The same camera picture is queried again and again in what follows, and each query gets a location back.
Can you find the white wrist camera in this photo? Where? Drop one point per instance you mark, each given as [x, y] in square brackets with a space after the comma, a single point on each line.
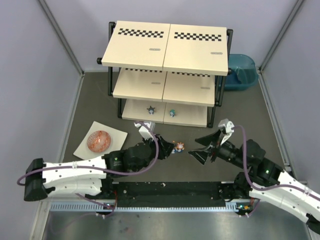
[146, 130]
[227, 128]

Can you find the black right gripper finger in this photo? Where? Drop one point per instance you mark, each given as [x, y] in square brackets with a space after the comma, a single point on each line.
[208, 139]
[201, 154]

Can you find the grey-hooded Doraemon figure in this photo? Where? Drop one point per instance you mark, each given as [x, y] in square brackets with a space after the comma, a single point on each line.
[151, 110]

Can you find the light blue cable duct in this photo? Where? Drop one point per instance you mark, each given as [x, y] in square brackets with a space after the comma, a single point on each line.
[69, 206]

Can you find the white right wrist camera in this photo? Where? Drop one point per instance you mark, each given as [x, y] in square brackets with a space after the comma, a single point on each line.
[227, 128]

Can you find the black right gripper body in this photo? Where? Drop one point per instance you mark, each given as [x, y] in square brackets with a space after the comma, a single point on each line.
[214, 149]

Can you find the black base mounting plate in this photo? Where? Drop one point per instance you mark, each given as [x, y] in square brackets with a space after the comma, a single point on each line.
[169, 194]

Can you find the white square plate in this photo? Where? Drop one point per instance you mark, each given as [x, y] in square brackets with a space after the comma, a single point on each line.
[117, 140]

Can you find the red patterned bowl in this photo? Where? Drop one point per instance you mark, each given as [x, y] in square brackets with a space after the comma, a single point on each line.
[99, 141]

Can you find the teal-hooded Doraemon figure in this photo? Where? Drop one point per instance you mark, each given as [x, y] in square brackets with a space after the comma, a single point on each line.
[172, 113]

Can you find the three-tier beige black shelf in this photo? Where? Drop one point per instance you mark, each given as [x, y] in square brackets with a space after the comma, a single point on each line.
[167, 66]

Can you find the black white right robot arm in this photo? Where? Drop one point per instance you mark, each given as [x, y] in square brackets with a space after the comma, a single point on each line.
[261, 178]

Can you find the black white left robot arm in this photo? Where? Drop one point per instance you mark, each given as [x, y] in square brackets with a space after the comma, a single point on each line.
[92, 178]

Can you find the orange lion Doraemon figure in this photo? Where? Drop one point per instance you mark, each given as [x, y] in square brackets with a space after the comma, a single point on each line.
[178, 147]

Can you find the teal plastic basin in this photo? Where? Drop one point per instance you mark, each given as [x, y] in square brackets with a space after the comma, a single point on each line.
[243, 73]

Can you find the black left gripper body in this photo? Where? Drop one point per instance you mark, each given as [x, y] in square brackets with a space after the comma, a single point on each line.
[157, 146]

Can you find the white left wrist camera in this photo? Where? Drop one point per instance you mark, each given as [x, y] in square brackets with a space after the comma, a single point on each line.
[146, 130]

